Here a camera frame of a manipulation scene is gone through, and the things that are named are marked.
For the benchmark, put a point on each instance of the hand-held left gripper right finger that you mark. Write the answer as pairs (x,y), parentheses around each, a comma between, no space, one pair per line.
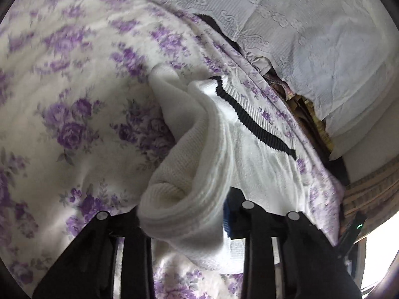
(228,221)

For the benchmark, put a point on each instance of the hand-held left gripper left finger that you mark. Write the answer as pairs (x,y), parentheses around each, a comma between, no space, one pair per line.
(137,243)

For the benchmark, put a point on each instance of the white sweater with black stripes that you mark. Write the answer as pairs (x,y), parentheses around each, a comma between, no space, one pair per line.
(218,149)

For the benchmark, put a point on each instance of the woven straw mat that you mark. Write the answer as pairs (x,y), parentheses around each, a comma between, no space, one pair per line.
(371,187)

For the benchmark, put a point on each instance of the brown patterned cloth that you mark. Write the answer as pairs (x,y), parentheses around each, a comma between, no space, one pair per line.
(307,112)

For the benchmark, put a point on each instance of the purple floral blanket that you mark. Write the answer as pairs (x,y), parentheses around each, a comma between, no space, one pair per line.
(78,99)

